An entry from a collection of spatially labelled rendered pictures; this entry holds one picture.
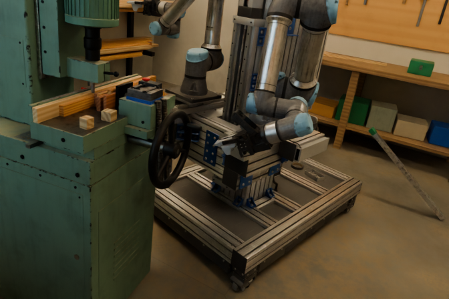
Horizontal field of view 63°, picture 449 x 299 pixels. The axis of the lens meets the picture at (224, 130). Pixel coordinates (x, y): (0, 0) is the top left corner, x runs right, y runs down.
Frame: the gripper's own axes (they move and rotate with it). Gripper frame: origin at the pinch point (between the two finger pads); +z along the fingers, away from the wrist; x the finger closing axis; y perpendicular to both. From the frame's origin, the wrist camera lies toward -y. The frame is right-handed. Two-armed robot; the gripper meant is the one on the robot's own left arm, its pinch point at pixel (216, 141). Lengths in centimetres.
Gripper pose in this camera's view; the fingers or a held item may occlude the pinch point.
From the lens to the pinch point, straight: 135.7
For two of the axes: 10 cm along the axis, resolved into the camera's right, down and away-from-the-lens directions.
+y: 3.6, 9.1, 1.9
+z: -8.6, 2.5, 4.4
